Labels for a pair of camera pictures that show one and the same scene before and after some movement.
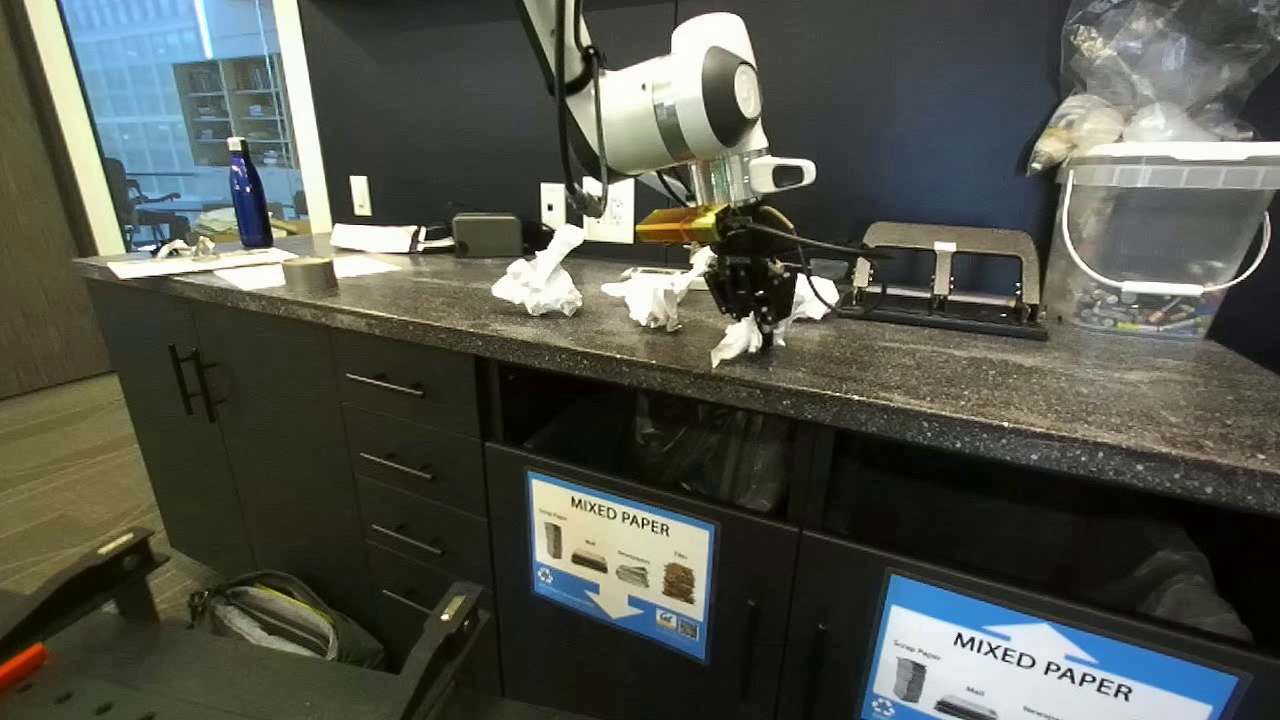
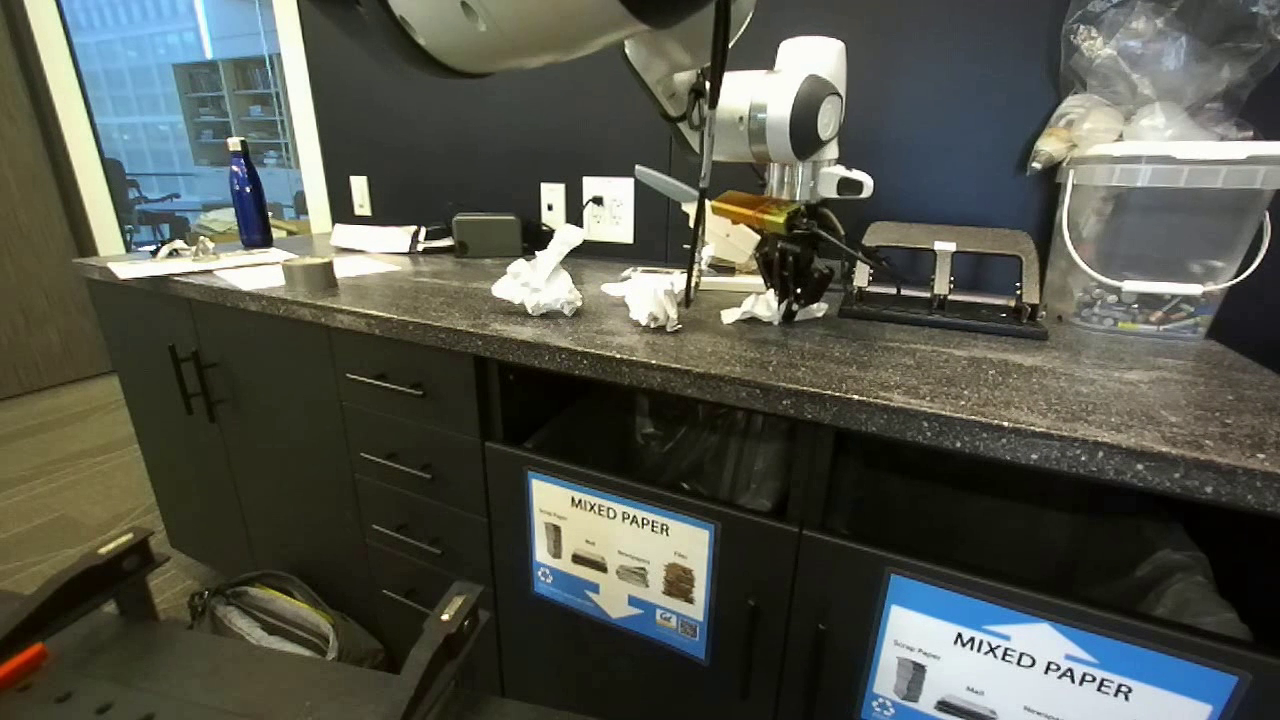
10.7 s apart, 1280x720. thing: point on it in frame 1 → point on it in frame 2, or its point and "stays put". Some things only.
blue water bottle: [244, 193] stays put
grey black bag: [276, 608] stays put
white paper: [534, 277] stays put
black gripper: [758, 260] → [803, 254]
